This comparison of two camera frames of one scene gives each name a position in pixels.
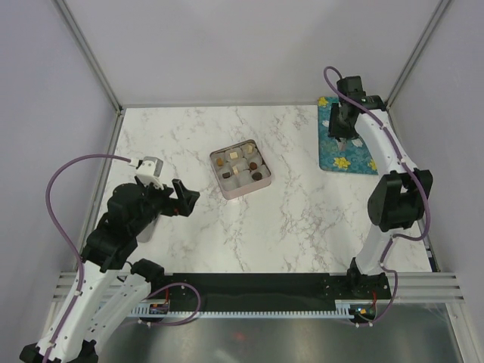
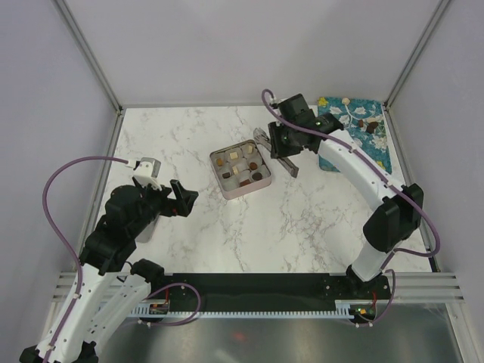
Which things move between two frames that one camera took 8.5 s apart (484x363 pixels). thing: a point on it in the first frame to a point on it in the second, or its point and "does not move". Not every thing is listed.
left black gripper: (184, 205) does not move
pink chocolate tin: (240, 169) does not move
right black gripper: (333, 131) to (278, 150)
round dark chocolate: (257, 175) does not move
